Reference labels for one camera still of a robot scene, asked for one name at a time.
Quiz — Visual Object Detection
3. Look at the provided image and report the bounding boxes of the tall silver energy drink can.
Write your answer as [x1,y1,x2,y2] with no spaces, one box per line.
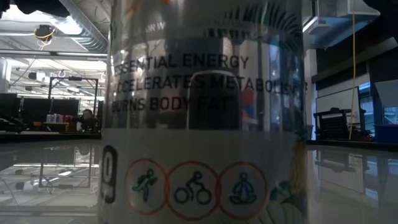
[98,0,308,224]

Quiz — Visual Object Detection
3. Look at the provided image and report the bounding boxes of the person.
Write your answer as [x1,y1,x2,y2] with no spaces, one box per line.
[76,108,102,134]

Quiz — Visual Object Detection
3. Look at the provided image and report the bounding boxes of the black perforated cart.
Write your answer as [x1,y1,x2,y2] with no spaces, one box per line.
[313,107,361,141]

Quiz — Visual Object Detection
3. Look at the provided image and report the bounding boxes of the white board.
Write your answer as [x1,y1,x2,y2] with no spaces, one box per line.
[315,86,361,113]

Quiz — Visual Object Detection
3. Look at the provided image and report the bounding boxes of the blue plastic bin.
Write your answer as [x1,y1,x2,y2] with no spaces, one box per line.
[374,124,398,144]

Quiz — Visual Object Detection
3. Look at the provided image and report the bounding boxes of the white cylinder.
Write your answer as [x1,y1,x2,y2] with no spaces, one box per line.
[0,57,12,94]

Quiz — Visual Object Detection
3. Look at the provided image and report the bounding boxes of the black gantry frame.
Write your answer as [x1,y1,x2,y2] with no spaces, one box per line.
[48,76,99,125]

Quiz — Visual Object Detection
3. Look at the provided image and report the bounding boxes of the black aluminium table frame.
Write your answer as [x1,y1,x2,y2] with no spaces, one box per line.
[0,132,398,153]

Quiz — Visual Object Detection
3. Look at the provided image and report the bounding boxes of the black ceiling camera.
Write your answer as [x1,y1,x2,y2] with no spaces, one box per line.
[34,24,56,41]

